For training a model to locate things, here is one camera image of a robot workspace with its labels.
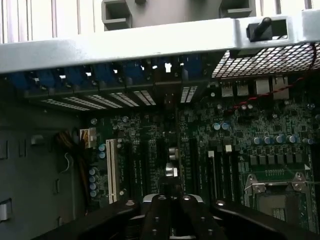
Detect white expansion slot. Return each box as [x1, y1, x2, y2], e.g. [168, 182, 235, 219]
[105, 138, 118, 204]

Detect CPU socket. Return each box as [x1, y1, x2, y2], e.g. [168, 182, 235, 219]
[243, 171, 316, 233]

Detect white power connector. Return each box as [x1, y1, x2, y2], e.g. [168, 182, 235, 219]
[79, 127, 97, 151]

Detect green motherboard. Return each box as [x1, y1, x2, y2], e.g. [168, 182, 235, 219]
[77, 74, 320, 240]

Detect silver rear port block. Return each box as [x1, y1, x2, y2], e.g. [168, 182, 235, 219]
[272, 76, 290, 100]
[254, 78, 271, 95]
[221, 81, 235, 98]
[236, 81, 250, 97]

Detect blue card retention latch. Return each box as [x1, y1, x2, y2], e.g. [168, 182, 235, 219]
[9, 56, 201, 93]

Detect open black PC case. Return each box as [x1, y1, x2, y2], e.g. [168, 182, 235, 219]
[0, 9, 320, 240]

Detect grey parts rack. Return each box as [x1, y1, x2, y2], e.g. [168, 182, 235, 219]
[101, 0, 261, 32]

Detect yellow black power wire bundle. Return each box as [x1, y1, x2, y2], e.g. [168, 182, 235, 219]
[52, 127, 89, 213]

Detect red black twisted wire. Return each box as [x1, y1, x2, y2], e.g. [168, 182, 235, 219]
[231, 34, 320, 110]

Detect black chassis switch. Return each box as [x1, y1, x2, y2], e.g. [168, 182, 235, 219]
[246, 16, 274, 42]

